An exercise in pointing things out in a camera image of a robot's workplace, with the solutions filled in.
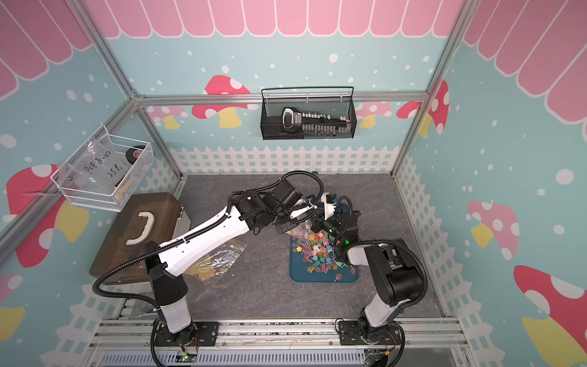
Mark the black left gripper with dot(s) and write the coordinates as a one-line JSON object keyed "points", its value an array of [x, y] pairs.
{"points": [[290, 225]]}

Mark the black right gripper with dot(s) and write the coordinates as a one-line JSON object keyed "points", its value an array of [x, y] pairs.
{"points": [[319, 222]]}

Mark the clear ziploc bag with candies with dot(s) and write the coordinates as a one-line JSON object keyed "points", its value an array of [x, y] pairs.
{"points": [[216, 263]]}

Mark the yellow duck ziploc bag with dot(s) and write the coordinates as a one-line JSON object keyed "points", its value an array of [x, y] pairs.
{"points": [[303, 230]]}

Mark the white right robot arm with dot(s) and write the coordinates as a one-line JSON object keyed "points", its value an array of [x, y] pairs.
{"points": [[397, 273]]}

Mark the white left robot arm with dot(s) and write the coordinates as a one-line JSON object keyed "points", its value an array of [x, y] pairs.
{"points": [[166, 263]]}

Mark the pile of colourful candies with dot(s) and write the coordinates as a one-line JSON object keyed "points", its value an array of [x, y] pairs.
{"points": [[321, 257]]}

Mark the teal plastic tray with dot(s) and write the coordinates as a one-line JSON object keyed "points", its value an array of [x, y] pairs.
{"points": [[302, 273]]}

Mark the socket wrench set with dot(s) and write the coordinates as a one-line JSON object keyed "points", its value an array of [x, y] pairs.
{"points": [[314, 125]]}

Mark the black tape roll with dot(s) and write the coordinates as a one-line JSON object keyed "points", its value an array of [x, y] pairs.
{"points": [[133, 153]]}

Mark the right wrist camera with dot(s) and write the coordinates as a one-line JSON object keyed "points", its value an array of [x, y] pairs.
{"points": [[329, 202]]}

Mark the black wire mesh basket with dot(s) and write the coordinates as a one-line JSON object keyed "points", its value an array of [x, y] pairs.
{"points": [[334, 101]]}

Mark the brown toolbox with white handle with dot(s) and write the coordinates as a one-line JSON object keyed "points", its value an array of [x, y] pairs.
{"points": [[157, 217]]}

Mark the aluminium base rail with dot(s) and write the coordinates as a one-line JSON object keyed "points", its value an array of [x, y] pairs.
{"points": [[321, 342]]}

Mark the white wire basket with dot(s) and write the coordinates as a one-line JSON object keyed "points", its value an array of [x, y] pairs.
{"points": [[98, 176]]}

